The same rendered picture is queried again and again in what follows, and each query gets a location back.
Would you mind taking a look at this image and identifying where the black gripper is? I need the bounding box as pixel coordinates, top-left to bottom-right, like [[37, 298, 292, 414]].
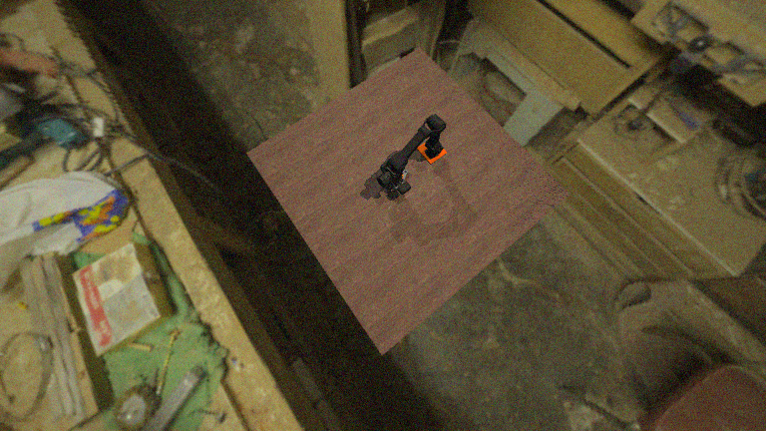
[[380, 162, 411, 195]]

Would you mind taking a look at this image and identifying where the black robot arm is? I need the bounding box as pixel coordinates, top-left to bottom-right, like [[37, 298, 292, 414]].
[[377, 114, 447, 191]]

